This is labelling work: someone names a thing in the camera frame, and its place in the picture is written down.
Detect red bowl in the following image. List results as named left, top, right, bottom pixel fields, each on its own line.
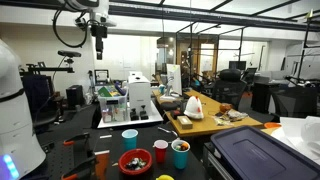
left=118, top=149, right=152, bottom=175

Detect red plastic cup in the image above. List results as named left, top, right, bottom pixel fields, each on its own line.
left=154, top=140, right=168, bottom=163

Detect small cardboard box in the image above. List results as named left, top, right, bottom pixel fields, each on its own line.
left=177, top=116, right=193, bottom=130

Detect black office chair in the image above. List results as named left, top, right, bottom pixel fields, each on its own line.
left=212, top=69, right=247, bottom=110

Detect blue cup with objects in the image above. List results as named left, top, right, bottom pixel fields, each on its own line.
left=171, top=139, right=190, bottom=169

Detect orange object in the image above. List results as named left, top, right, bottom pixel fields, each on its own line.
left=181, top=143, right=189, bottom=151

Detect computer monitor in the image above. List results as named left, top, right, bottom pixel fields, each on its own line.
left=166, top=64, right=182, bottom=95

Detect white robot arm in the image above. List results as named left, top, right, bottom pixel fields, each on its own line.
left=0, top=0, right=112, bottom=180

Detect dark blue bin lid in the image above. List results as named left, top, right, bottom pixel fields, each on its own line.
left=211, top=126, right=320, bottom=180

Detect white box appliance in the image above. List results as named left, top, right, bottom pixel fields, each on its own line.
left=128, top=76, right=151, bottom=113

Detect white chicken plush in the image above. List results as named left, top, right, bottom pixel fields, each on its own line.
left=184, top=96, right=204, bottom=119

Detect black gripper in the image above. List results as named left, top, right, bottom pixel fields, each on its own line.
left=90, top=25, right=107, bottom=60

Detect clear plastic storage bin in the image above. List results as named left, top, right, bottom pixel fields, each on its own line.
left=98, top=96, right=127, bottom=123

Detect wooden desk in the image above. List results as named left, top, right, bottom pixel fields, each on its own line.
left=166, top=90, right=263, bottom=137

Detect empty light blue cup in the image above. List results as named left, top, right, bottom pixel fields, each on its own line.
left=122, top=129, right=138, bottom=151

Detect black camera on stand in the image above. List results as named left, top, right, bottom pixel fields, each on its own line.
left=58, top=50, right=81, bottom=64

